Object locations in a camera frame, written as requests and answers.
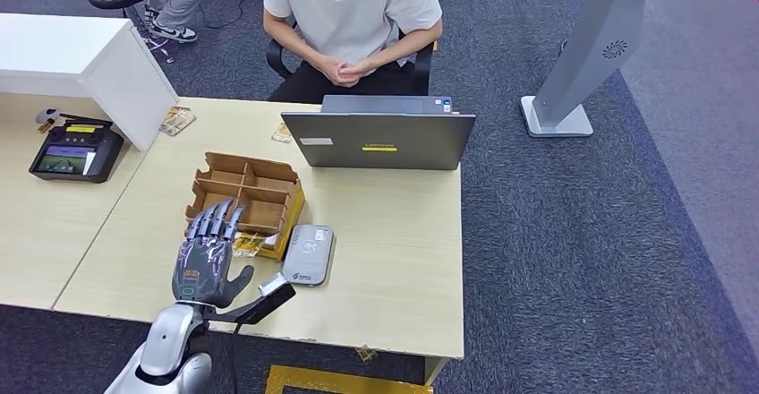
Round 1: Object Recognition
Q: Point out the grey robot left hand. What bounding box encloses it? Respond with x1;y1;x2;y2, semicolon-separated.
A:
172;198;256;311

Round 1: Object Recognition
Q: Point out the person's left hand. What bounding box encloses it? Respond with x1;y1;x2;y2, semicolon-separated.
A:
340;57;379;84

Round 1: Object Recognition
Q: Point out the black remote controller with screen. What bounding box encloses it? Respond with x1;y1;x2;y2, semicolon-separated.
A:
28;113;125;184

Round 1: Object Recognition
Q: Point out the grey kiosk stand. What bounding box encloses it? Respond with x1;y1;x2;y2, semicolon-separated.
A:
519;0;650;139

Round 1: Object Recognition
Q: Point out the yellow floor tape frame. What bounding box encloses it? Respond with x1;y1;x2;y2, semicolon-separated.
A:
265;365;434;394

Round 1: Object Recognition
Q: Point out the person's right hand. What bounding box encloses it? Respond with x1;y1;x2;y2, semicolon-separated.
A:
317;56;351;88

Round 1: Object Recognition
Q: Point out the grey Lenovo laptop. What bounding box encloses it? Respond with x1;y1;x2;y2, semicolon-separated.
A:
280;94;477;172

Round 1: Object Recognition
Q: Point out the white cabinet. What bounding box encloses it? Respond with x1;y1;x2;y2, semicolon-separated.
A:
0;13;179;153

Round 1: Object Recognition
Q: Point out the grey card reader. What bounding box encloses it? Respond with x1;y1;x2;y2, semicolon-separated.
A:
280;224;336;287

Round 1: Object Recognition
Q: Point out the gold room key card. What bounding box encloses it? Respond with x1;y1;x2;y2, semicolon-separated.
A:
231;232;267;259

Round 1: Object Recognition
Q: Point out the seated person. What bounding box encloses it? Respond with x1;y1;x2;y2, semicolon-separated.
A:
262;0;444;105

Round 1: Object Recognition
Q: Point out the small grey hammer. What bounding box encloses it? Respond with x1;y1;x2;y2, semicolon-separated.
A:
34;107;63;135

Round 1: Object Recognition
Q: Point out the black stool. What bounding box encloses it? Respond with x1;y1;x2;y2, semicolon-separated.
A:
86;0;176;65

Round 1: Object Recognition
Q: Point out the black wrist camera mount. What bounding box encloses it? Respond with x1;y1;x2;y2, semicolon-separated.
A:
204;271;297;326

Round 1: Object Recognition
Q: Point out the black floor cable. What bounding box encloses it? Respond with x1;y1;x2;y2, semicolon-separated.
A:
198;0;256;31

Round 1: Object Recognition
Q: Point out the cardboard divider box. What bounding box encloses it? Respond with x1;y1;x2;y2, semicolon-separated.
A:
183;151;306;262

